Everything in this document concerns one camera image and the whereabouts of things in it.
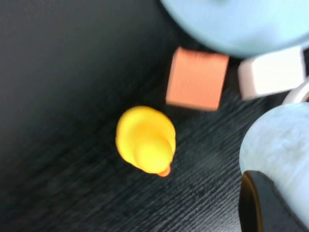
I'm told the light blue cup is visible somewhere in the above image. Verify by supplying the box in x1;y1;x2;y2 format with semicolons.
239;101;309;225

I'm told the blue cup stand with posts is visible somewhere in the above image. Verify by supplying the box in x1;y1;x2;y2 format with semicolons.
159;0;309;60

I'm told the yellow rubber duck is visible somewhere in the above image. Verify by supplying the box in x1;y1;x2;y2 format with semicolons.
115;105;177;178

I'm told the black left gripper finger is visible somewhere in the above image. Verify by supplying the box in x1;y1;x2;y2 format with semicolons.
238;170;309;232

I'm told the white foam block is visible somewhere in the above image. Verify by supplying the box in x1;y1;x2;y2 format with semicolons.
238;45;307;101

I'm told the orange foam block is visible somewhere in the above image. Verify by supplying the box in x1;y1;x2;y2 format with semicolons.
165;47;230;112

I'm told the white adhesive tape roll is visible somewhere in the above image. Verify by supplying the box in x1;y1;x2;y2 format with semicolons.
282;82;309;106

